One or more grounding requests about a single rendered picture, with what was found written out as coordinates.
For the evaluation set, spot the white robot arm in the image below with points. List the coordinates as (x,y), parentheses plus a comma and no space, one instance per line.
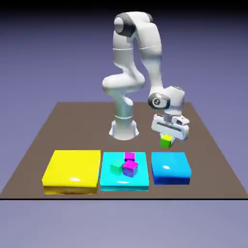
(124,58)

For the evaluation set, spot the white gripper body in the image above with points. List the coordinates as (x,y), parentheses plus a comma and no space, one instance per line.
(170,128)

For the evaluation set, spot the small yellow-green cube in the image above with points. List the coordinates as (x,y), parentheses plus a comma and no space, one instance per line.
(166,141)

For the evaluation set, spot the large yellow box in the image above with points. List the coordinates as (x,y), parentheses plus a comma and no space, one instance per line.
(71,170)

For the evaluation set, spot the large blue box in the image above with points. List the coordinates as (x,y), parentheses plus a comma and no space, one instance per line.
(170,168)

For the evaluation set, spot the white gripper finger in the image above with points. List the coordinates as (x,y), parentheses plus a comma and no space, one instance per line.
(172,141)

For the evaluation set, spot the small magenta cube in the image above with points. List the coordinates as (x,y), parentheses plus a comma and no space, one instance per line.
(129,156)
(130,168)

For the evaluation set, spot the large cyan box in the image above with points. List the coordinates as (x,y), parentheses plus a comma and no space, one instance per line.
(133,182)

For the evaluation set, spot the small green cube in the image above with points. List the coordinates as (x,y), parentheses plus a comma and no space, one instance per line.
(116,166)

